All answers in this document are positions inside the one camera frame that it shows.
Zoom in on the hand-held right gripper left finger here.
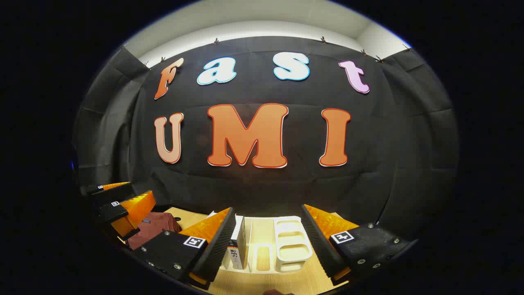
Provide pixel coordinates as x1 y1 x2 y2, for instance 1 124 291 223
135 207 237 290

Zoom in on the white portrait cover book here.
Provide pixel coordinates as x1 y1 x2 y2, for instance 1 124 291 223
226 216 248 270

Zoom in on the white bookshelf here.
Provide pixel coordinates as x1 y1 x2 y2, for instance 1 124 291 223
209 211 314 274

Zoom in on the maroon schoolbag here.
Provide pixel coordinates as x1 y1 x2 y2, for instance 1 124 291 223
126 212 181 250

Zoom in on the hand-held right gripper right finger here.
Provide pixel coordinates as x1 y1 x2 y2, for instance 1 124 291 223
301 204 412 286

